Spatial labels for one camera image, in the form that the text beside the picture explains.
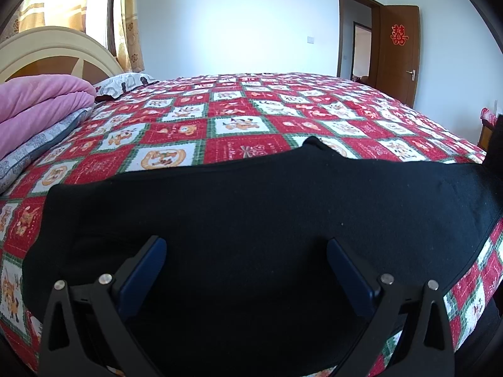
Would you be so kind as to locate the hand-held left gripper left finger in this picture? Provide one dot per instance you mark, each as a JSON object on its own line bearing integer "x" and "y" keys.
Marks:
{"x": 143, "y": 279}

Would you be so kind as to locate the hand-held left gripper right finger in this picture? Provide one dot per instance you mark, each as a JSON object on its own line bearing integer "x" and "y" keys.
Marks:
{"x": 351, "y": 279}

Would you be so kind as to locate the black pants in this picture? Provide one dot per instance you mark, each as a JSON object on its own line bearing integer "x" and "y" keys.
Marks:
{"x": 251, "y": 204}

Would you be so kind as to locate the wooden cabinet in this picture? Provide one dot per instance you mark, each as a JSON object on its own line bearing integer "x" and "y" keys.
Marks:
{"x": 485, "y": 136}

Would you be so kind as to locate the red checked cloth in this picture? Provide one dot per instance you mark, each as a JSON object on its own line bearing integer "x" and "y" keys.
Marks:
{"x": 489, "y": 116}

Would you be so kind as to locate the brown wooden door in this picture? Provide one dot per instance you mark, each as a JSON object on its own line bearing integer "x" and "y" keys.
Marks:
{"x": 399, "y": 66}

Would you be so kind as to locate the dark maroon clothing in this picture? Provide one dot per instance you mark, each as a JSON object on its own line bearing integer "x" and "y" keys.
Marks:
{"x": 485, "y": 337}

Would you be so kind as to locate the red paper door decoration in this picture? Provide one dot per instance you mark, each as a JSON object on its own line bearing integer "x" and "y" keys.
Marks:
{"x": 399, "y": 34}

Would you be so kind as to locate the folded grey patterned blanket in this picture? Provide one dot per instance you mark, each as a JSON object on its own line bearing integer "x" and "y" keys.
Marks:
{"x": 39, "y": 145}

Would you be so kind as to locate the white patterned pillow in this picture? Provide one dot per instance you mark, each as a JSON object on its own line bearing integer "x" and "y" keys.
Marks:
{"x": 122, "y": 84}

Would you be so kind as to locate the red checked printed bedsheet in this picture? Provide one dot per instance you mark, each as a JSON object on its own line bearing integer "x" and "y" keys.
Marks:
{"x": 235, "y": 98}

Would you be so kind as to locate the folded pink quilt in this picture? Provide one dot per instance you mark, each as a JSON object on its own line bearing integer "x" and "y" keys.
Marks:
{"x": 35, "y": 106}

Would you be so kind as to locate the cream and brown headboard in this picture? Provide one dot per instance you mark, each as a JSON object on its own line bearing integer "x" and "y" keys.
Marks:
{"x": 51, "y": 45}

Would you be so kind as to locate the narrow yellow curtain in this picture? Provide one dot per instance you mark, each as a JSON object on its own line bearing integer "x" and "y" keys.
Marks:
{"x": 129, "y": 19}

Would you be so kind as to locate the window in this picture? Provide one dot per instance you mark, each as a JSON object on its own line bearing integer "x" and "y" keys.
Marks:
{"x": 103, "y": 8}

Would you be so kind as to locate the wide yellow curtain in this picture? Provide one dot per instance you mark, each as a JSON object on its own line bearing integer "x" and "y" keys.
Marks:
{"x": 55, "y": 0}

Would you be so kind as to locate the brown door frame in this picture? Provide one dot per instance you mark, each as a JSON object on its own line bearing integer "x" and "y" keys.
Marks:
{"x": 342, "y": 27}

